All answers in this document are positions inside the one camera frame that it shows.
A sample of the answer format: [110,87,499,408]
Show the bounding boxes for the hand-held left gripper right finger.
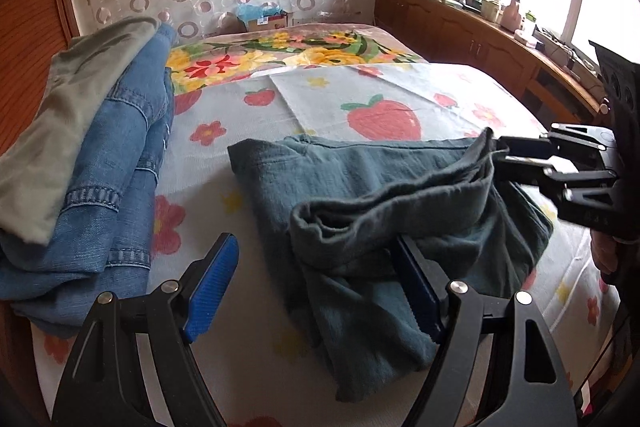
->
[392,234,573,427]

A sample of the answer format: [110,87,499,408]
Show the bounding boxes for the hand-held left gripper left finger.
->
[50,232,240,427]

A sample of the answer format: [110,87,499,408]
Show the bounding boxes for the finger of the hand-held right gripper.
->
[499,123,618,170]
[492,156,626,239]

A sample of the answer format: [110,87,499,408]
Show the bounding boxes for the teal short pants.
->
[227,127,555,403]

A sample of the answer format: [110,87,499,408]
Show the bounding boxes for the folded grey-green pants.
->
[0,17,161,244]

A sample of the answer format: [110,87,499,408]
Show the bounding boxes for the person's right hand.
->
[590,227,623,280]

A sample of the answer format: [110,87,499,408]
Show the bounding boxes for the pink bottle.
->
[501,0,523,32]

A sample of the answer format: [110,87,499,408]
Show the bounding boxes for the long wooden cabinet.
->
[374,0,608,120]

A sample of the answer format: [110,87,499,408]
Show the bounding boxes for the folded blue denim jeans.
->
[0,24,176,340]

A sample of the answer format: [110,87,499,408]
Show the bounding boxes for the strawberry print bed sheet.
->
[30,62,621,427]

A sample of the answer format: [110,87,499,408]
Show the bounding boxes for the floral yellow pillow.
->
[165,23,431,98]

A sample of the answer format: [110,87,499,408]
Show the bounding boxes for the small cardboard box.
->
[245,9,290,32]

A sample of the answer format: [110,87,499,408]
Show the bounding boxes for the blue plastic bag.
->
[236,2,286,22]

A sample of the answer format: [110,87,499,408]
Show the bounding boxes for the brown louvered wooden wardrobe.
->
[0,0,81,158]

